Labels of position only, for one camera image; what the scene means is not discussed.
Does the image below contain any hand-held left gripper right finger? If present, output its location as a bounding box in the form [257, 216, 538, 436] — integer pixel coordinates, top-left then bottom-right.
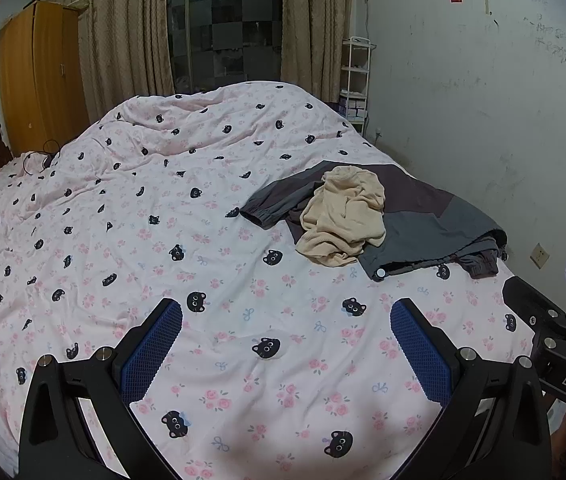
[388, 298, 551, 480]

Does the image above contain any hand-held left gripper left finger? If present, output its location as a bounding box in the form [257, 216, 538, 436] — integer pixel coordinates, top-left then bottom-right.
[18, 299, 184, 480]

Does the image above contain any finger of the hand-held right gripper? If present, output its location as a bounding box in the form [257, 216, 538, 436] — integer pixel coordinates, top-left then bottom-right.
[503, 276, 566, 366]

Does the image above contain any cream knit sweater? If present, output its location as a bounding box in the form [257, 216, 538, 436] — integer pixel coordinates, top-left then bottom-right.
[295, 167, 387, 267]

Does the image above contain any pink cat-print duvet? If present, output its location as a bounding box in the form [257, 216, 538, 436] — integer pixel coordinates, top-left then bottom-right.
[0, 80, 554, 480]

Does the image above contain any grey purple jacket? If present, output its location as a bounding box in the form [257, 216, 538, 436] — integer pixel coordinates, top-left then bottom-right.
[239, 161, 509, 282]

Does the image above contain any white shelf rack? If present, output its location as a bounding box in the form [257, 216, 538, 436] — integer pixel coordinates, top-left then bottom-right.
[338, 36, 378, 136]

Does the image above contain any wooden wardrobe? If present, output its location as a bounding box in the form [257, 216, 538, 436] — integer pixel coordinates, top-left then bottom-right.
[0, 0, 91, 158]

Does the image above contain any beige curtain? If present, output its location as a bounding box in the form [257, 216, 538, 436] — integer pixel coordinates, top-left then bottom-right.
[281, 0, 356, 106]
[45, 0, 176, 123]

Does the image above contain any black charger cable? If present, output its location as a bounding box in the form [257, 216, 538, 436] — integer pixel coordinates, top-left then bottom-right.
[23, 140, 61, 176]

